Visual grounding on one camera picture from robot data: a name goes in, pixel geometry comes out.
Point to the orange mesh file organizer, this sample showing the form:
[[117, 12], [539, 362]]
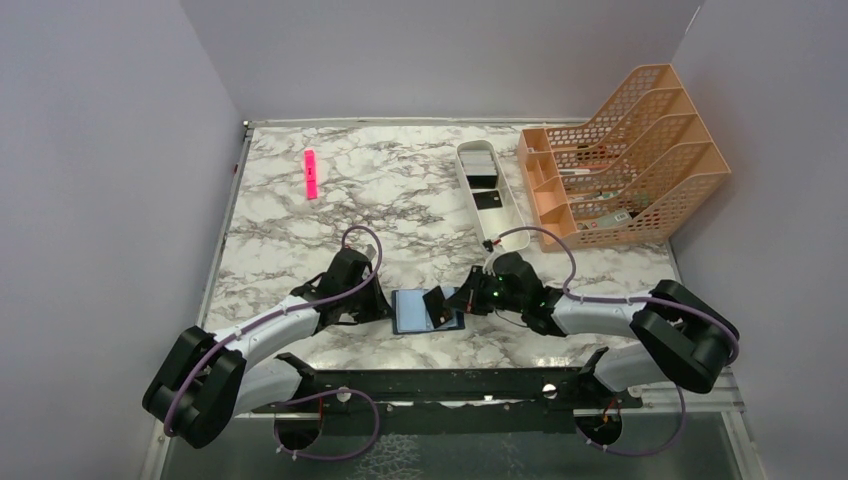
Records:
[[650, 124]]

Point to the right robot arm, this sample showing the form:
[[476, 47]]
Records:
[[677, 336]]

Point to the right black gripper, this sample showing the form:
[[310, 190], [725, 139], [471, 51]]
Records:
[[467, 296]]

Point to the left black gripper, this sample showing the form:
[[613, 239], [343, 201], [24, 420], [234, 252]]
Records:
[[379, 310]]

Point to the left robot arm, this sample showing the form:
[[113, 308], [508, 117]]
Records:
[[207, 378]]

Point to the pens in organizer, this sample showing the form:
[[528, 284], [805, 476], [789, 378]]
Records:
[[599, 199]]

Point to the loose black VIP card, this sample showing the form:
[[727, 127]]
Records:
[[484, 200]]

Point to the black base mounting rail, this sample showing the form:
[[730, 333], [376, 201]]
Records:
[[565, 386]]

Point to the black vip card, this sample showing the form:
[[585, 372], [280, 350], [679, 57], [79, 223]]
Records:
[[484, 200], [439, 315]]

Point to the white oblong plastic tray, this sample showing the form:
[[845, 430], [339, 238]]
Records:
[[488, 224]]

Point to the pink highlighter marker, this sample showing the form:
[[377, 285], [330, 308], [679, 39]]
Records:
[[310, 174]]

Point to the stack of grey cards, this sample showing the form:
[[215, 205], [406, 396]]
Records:
[[479, 169]]

